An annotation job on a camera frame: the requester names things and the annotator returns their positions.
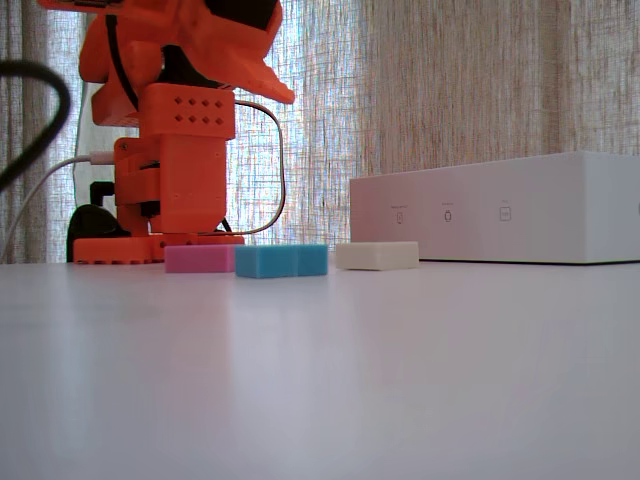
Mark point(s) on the orange robot base plate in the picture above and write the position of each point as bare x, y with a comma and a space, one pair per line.
115, 248

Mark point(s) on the orange gripper black servo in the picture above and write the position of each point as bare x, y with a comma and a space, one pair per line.
254, 64

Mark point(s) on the blue foam cuboid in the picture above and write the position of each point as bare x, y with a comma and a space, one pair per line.
280, 261

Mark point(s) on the pink foam cuboid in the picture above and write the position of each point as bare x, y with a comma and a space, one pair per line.
200, 259

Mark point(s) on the cream foam cuboid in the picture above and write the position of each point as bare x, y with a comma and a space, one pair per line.
375, 256

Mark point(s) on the black table clamp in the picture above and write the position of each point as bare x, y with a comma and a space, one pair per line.
92, 225

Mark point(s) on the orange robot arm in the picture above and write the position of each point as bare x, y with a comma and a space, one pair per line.
190, 175

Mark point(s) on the white cardboard bin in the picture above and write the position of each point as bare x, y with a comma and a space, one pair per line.
500, 210

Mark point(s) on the beige woven curtain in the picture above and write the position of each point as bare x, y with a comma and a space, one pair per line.
450, 75

